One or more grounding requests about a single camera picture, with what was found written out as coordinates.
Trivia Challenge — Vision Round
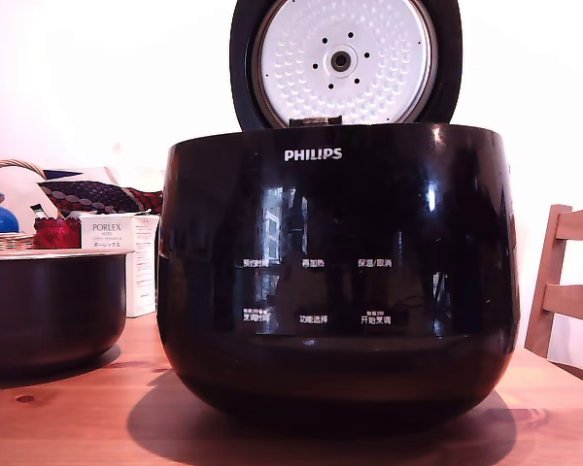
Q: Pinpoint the black Philips rice cooker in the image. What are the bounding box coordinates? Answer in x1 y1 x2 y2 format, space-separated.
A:
155 121 522 431

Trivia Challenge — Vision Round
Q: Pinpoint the rice cooker lid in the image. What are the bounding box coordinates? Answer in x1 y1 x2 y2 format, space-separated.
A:
228 0 463 133

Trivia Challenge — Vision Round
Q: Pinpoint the dark metallic inner pot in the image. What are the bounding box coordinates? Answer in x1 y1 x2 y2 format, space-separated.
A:
0 249 129 383

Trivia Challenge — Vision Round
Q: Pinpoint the white Porlex box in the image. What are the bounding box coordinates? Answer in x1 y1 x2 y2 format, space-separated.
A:
79 214 160 319

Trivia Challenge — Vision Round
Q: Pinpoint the dark dotted patterned cloth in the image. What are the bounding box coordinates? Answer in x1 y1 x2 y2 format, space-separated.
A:
36 179 164 216

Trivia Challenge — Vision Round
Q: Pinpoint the wooden chair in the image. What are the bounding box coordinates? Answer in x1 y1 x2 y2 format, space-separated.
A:
523 204 583 375

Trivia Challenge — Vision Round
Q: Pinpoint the wicker basket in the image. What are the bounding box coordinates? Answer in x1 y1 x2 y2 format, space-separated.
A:
0 159 48 253

